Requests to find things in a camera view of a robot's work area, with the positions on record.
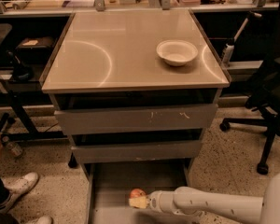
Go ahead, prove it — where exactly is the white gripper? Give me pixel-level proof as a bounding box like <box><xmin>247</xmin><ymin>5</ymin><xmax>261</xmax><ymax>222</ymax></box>
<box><xmin>129</xmin><ymin>190</ymin><xmax>163</xmax><ymax>212</ymax></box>

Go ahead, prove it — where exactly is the black box with label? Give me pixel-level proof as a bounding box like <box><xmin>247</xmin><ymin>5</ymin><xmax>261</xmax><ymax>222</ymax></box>
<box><xmin>16</xmin><ymin>36</ymin><xmax>56</xmax><ymax>64</ymax></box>

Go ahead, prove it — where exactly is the grey open bottom drawer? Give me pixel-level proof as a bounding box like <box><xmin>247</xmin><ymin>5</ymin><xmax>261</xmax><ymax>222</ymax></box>
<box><xmin>85</xmin><ymin>160</ymin><xmax>193</xmax><ymax>224</ymax></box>

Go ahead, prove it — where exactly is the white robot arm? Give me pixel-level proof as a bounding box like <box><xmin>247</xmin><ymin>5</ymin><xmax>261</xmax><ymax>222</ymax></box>
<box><xmin>129</xmin><ymin>174</ymin><xmax>280</xmax><ymax>224</ymax></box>

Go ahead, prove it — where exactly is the white paper bowl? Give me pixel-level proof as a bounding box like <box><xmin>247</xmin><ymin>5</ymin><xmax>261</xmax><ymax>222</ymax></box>
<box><xmin>156</xmin><ymin>40</ymin><xmax>198</xmax><ymax>67</ymax></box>

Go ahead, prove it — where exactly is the grey drawer cabinet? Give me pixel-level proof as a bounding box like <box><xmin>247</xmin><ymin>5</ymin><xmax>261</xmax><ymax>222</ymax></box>
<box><xmin>39</xmin><ymin>8</ymin><xmax>232</xmax><ymax>224</ymax></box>

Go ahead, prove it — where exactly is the grey top drawer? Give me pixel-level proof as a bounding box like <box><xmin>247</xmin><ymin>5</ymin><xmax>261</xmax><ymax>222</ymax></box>
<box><xmin>55</xmin><ymin>104</ymin><xmax>217</xmax><ymax>135</ymax></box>

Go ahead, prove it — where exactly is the black handheld device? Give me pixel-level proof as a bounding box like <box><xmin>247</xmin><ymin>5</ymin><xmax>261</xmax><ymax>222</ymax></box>
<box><xmin>7</xmin><ymin>50</ymin><xmax>34</xmax><ymax>82</ymax></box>

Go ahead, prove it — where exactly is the black office chair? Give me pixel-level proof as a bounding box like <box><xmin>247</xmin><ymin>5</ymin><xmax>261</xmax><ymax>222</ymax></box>
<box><xmin>219</xmin><ymin>1</ymin><xmax>280</xmax><ymax>175</ymax></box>

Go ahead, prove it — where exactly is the red apple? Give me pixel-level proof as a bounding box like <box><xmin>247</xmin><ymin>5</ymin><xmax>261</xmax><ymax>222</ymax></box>
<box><xmin>130</xmin><ymin>189</ymin><xmax>147</xmax><ymax>198</ymax></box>

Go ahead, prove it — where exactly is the clear plastic bottle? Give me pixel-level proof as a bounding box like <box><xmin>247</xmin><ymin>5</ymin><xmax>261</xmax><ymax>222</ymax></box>
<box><xmin>2</xmin><ymin>136</ymin><xmax>23</xmax><ymax>158</ymax></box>

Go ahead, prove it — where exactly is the grey middle drawer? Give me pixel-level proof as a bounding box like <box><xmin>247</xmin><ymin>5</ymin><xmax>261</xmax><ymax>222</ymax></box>
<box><xmin>71</xmin><ymin>140</ymin><xmax>203</xmax><ymax>163</ymax></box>

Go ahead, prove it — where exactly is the white sneaker lower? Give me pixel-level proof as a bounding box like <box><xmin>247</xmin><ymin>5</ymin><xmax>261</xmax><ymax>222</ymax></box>
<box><xmin>25</xmin><ymin>216</ymin><xmax>53</xmax><ymax>224</ymax></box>

